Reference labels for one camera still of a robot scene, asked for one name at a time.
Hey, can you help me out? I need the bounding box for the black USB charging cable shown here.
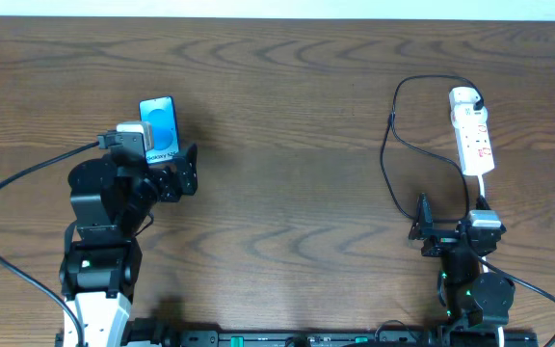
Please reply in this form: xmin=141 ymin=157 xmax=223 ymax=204
xmin=379 ymin=74 xmax=486 ymax=225

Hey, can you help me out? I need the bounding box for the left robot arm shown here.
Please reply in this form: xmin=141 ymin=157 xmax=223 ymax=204
xmin=60 ymin=145 xmax=198 ymax=346

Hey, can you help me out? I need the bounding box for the white power strip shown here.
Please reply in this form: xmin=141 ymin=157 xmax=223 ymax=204
xmin=451 ymin=103 xmax=495 ymax=176

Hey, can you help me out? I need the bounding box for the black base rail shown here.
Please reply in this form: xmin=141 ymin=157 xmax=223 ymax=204
xmin=55 ymin=317 xmax=539 ymax=347

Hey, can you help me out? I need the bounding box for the black right camera cable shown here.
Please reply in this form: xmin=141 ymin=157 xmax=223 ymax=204
xmin=464 ymin=240 xmax=555 ymax=347

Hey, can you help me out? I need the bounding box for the blue Galaxy smartphone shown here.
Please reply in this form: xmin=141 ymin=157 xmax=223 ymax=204
xmin=139 ymin=96 xmax=179 ymax=165

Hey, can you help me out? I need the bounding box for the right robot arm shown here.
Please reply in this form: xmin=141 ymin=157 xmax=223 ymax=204
xmin=409 ymin=194 xmax=515 ymax=346

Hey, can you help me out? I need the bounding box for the white USB charger adapter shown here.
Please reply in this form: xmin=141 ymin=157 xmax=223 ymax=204
xmin=449 ymin=87 xmax=485 ymax=110

